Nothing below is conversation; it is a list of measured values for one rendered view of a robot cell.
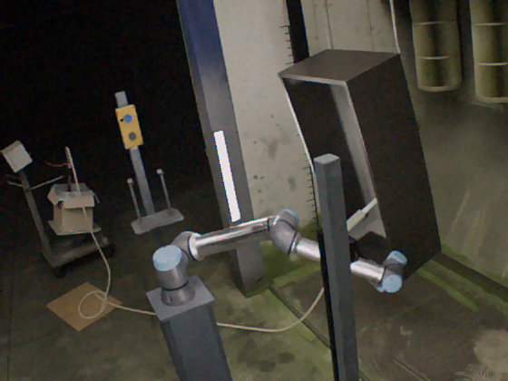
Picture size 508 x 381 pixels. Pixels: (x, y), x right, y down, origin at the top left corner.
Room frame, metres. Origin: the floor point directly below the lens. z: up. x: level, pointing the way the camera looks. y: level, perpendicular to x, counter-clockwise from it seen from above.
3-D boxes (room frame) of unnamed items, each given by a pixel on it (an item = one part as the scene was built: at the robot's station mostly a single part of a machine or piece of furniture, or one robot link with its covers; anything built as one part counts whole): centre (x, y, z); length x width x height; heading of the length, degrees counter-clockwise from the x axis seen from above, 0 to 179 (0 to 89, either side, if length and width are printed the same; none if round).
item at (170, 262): (2.21, 0.49, 0.83); 0.17 x 0.15 x 0.18; 160
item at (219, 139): (3.01, 0.15, 0.96); 0.06 x 0.02 x 0.63; 111
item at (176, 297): (2.20, 0.50, 0.69); 0.19 x 0.19 x 0.10
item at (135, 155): (3.06, 0.72, 0.82); 0.06 x 0.06 x 1.64; 21
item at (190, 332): (2.20, 0.50, 0.32); 0.31 x 0.31 x 0.64; 21
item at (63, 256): (4.12, 1.85, 0.64); 0.73 x 0.50 x 1.27; 121
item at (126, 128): (3.00, 0.70, 1.42); 0.12 x 0.06 x 0.26; 111
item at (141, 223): (2.91, 0.66, 0.95); 0.26 x 0.15 x 0.32; 111
